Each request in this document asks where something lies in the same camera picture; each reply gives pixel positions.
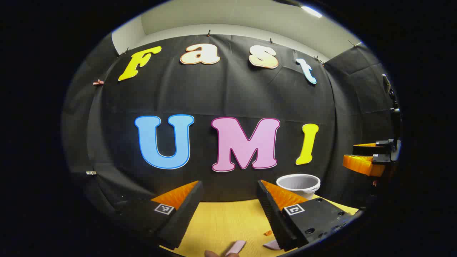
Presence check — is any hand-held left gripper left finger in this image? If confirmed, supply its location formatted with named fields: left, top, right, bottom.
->
left=118, top=180, right=204, bottom=250

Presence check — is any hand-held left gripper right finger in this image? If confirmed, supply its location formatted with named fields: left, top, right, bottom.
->
left=257, top=180, right=361, bottom=252

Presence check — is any white ribbed garbage bin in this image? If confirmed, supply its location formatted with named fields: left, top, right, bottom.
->
left=276, top=174, right=321, bottom=200

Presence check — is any small pale pink broom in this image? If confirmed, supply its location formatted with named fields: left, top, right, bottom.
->
left=224, top=240, right=247, bottom=257

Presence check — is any yellow wooden desktop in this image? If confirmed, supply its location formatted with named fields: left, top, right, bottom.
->
left=159, top=195, right=359, bottom=257

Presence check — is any ceiling light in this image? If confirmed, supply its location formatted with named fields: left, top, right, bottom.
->
left=299, top=5, right=323, bottom=18

